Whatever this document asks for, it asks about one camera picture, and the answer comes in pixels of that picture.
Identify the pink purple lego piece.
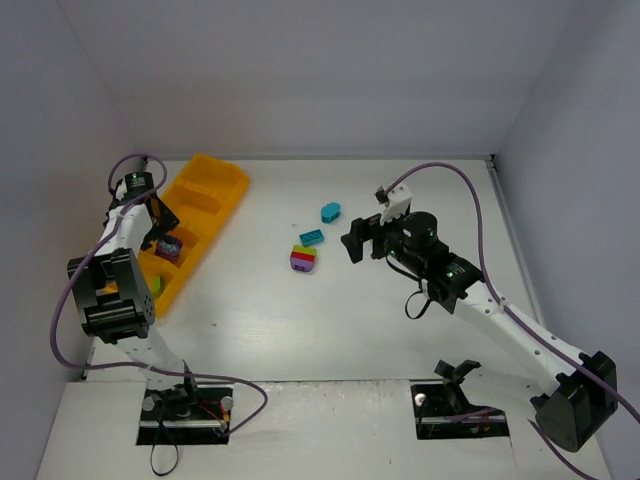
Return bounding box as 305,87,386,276
154,237,183,262

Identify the green square lego brick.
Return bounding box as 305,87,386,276
150,275,164,299

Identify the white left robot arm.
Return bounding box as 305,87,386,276
67,172,197,417

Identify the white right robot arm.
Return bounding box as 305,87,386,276
341,212,618,453

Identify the teal rounded lego brick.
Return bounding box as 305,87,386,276
320,202,342,224

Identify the teal flat lego brick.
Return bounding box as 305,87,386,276
299,229,325,247

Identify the yellow divided plastic tray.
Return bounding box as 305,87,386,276
138,153,250,319

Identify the striped lego stack purple base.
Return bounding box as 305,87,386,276
289,245,317,273

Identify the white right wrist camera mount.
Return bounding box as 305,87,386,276
375,183,413,226

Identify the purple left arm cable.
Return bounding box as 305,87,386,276
49,153,269,436

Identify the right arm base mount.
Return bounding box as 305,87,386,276
410,382,510,441

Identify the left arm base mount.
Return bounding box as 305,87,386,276
136,384,234,446

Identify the black loop cable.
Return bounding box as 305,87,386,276
149,424,181,477

